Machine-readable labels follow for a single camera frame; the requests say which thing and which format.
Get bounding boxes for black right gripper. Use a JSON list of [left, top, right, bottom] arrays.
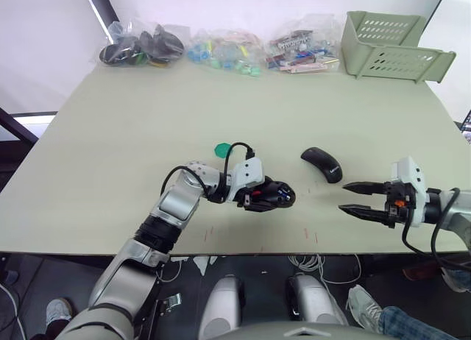
[[338, 180, 411, 230]]

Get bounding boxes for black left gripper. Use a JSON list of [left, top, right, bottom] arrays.
[[241, 175, 288, 213]]

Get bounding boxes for black mouse base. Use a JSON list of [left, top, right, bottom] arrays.
[[261, 179, 297, 210]]

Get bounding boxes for black mouse cover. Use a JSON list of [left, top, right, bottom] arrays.
[[300, 146, 344, 184]]

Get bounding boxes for brown shoe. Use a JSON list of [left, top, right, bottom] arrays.
[[403, 261, 442, 281]]

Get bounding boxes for white grey sneaker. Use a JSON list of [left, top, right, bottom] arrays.
[[347, 284, 386, 334]]

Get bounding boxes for silver right robot leg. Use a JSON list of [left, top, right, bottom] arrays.
[[286, 274, 349, 328]]

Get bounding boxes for silver robot leg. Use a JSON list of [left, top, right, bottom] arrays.
[[199, 275, 246, 340], [286, 274, 349, 328]]

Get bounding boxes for silver left robot leg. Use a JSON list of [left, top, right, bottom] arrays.
[[199, 275, 246, 340]]

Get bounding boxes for blue jeans leg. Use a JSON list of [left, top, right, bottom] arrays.
[[378, 305, 471, 340]]

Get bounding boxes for plastic bag of red packets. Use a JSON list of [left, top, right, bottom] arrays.
[[264, 14, 341, 75]]

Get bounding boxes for plastic bag of green batteries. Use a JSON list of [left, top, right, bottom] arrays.
[[185, 29, 264, 78]]

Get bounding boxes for pale green plastic basket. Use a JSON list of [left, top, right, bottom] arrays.
[[340, 10, 457, 84]]

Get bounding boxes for plastic bag of black parts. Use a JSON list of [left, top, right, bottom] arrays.
[[98, 20, 187, 68]]

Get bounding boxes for black slanted pole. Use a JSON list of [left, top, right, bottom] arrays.
[[81, 0, 121, 38]]

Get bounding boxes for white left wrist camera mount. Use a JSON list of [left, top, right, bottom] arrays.
[[224, 157, 266, 208]]

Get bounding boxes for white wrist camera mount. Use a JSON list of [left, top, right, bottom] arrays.
[[390, 156, 431, 229], [224, 157, 266, 208]]

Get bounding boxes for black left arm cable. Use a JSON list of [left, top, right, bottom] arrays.
[[161, 142, 257, 201]]

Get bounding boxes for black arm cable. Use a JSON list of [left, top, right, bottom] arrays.
[[161, 142, 257, 201], [401, 187, 471, 273]]

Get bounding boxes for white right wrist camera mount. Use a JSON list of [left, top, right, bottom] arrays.
[[390, 156, 431, 229]]

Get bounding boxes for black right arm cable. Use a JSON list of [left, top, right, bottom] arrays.
[[401, 187, 471, 273]]

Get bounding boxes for white floor cables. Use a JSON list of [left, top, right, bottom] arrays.
[[288, 254, 364, 284]]

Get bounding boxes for black metal frame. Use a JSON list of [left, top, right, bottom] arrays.
[[0, 106, 40, 194]]

